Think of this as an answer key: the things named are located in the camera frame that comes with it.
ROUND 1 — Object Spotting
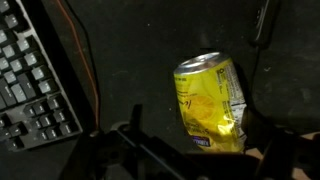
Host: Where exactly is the yellow soda can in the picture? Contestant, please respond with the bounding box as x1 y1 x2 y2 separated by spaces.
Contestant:
173 52 246 152

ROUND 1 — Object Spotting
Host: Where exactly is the red mouse cable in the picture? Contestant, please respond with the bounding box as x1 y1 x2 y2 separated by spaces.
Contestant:
54 0 101 129

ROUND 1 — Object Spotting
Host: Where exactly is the black desk mat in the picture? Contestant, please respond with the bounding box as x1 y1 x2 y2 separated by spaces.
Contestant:
0 0 320 180

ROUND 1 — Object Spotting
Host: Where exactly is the black mechanical keyboard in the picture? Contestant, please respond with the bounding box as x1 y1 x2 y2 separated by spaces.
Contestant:
0 0 82 152

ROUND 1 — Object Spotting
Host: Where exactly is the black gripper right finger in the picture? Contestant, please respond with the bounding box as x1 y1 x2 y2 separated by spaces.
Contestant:
241 107 290 156

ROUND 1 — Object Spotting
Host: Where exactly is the black lamp cable with switch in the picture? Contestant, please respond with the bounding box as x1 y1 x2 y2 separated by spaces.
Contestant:
248 0 281 111

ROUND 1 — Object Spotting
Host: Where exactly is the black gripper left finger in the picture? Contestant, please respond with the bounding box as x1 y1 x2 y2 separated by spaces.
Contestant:
129 104 143 132

